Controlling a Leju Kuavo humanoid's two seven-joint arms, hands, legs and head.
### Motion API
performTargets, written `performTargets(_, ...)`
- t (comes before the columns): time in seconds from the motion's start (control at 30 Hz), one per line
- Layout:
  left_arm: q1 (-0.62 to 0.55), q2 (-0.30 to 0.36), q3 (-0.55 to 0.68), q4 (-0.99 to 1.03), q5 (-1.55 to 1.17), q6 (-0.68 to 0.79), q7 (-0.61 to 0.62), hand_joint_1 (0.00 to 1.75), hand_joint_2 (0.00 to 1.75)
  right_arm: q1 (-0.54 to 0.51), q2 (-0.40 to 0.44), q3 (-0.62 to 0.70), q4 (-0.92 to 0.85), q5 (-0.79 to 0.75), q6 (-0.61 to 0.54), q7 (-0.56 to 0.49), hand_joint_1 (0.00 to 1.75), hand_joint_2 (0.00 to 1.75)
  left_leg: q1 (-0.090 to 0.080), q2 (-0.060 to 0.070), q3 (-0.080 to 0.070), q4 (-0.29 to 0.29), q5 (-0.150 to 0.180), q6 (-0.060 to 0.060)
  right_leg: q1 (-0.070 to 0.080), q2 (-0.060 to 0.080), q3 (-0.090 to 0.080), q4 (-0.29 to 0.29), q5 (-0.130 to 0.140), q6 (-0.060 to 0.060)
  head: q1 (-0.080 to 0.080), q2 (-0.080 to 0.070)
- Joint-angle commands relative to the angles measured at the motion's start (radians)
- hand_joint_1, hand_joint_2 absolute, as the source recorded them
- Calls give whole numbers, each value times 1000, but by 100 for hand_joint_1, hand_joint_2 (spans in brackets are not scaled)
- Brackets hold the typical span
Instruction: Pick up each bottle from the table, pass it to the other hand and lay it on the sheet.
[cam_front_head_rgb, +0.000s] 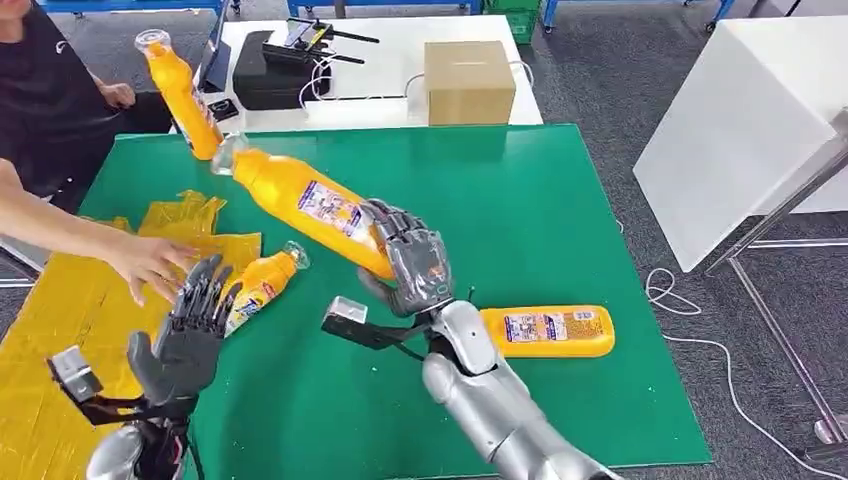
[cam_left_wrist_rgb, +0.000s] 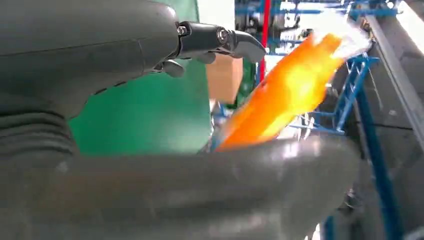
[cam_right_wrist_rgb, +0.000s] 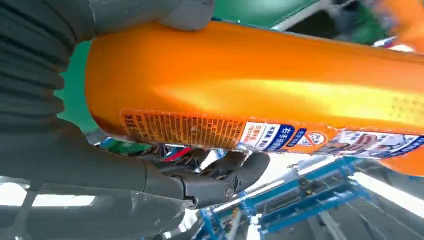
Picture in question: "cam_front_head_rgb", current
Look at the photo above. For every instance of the person's left hand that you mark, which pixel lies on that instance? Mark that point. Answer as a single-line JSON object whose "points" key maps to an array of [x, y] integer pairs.
{"points": [[119, 96]]}

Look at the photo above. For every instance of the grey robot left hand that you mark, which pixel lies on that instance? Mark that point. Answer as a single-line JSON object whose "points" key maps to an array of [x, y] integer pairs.
{"points": [[182, 351]]}

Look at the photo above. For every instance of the person's right hand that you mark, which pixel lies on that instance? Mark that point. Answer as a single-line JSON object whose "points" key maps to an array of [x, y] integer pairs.
{"points": [[149, 262]]}

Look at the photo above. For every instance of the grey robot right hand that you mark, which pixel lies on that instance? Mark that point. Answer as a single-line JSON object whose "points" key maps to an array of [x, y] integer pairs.
{"points": [[417, 265]]}

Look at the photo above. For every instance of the orange drink bottle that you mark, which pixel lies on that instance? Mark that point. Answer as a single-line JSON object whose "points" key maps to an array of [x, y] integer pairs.
{"points": [[265, 281], [298, 199], [550, 331], [179, 93]]}

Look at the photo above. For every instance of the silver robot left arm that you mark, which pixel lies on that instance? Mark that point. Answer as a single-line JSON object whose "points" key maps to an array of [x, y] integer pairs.
{"points": [[116, 457]]}

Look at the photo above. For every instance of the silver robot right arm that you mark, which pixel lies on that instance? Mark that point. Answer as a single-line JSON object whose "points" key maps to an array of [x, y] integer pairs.
{"points": [[490, 411]]}

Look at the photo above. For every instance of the person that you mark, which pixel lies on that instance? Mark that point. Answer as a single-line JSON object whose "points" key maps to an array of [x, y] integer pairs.
{"points": [[46, 86]]}

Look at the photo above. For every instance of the dark laptop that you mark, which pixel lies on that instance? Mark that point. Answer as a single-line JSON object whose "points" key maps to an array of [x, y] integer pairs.
{"points": [[215, 66]]}

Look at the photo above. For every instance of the black phone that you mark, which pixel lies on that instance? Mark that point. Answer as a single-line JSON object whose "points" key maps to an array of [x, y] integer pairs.
{"points": [[224, 109]]}

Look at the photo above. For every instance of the green mat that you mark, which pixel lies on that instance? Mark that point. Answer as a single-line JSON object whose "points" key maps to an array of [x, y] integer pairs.
{"points": [[530, 212]]}

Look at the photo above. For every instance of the black case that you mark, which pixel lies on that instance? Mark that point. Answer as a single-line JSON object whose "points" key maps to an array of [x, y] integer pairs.
{"points": [[265, 83]]}

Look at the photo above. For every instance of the black remote controller with antennas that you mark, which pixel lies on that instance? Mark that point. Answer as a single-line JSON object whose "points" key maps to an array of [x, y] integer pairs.
{"points": [[301, 52]]}

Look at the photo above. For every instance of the cardboard box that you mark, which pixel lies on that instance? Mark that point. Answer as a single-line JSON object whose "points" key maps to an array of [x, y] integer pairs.
{"points": [[469, 83]]}

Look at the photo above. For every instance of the green crate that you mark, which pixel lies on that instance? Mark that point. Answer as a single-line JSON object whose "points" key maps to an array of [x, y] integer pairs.
{"points": [[513, 18]]}

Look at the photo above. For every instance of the white table with metal legs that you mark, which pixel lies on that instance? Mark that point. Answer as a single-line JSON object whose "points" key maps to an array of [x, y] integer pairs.
{"points": [[729, 132]]}

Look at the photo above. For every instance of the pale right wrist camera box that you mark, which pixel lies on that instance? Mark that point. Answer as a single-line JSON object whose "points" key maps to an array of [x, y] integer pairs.
{"points": [[348, 311]]}

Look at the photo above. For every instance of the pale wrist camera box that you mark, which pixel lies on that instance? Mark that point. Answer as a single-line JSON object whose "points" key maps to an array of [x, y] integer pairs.
{"points": [[73, 374], [348, 311]]}

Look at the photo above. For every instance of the blue metal frame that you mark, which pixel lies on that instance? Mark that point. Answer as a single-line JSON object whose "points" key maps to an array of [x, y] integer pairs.
{"points": [[384, 5], [126, 5], [636, 2]]}

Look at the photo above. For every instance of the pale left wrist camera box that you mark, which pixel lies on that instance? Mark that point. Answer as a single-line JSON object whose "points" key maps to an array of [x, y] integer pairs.
{"points": [[73, 374]]}

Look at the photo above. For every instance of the metal frame bar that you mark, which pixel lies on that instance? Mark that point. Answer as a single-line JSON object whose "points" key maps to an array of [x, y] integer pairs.
{"points": [[16, 265]]}

